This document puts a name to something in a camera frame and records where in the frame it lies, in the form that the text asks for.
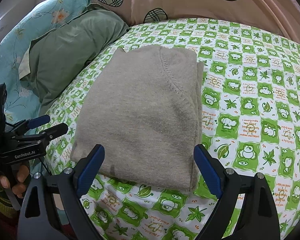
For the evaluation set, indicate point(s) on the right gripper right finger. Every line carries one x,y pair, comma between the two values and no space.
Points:
258,217

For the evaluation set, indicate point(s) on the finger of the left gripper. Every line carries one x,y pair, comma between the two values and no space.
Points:
26,125
53,132

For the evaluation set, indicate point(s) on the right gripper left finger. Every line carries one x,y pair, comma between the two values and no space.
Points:
38,215

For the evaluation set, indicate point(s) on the beige knit sweater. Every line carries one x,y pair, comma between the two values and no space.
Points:
145,109

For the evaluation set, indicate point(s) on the left hand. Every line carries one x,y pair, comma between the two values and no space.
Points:
18,185

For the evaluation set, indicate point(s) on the blue floral pillow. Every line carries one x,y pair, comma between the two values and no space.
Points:
21,103

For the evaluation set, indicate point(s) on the green pillow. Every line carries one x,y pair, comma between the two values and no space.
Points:
58,56

